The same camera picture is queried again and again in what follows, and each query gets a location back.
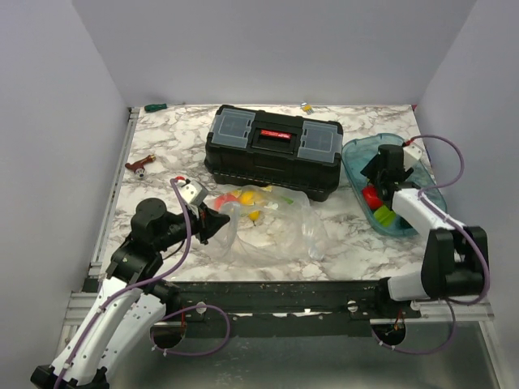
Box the red fake fruit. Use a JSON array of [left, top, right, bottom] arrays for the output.
[[214, 193, 239, 211], [362, 186, 384, 211]]

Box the clear plastic bag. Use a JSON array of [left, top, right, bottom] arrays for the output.
[[204, 186, 329, 267]]

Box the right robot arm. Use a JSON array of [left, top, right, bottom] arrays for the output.
[[361, 143, 490, 303]]

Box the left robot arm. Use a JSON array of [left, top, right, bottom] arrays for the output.
[[30, 198, 230, 388]]

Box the yellow fake fruit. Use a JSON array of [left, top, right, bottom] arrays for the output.
[[238, 190, 255, 206]]

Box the green fake fruit slice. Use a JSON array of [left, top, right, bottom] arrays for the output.
[[373, 206, 397, 227]]

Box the blue transparent tray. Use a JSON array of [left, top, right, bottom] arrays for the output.
[[341, 133, 447, 237]]

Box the black plastic toolbox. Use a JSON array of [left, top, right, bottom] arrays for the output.
[[204, 105, 343, 202]]

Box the small yellow blue brush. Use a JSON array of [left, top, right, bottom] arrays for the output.
[[301, 102, 314, 115]]

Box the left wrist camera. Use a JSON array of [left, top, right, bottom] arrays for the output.
[[170, 176, 208, 212]]

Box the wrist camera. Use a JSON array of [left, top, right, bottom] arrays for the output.
[[402, 140, 423, 171], [170, 176, 208, 212]]

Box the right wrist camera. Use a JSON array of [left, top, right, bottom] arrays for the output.
[[402, 140, 423, 171]]

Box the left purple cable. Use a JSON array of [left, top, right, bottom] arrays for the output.
[[52, 180, 192, 388]]

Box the brown handled tool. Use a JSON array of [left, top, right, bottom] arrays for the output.
[[125, 154, 156, 179]]

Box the black metal base rail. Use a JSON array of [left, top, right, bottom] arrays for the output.
[[83, 279, 431, 340]]

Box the green handled screwdriver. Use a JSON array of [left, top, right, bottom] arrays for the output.
[[144, 101, 186, 113]]

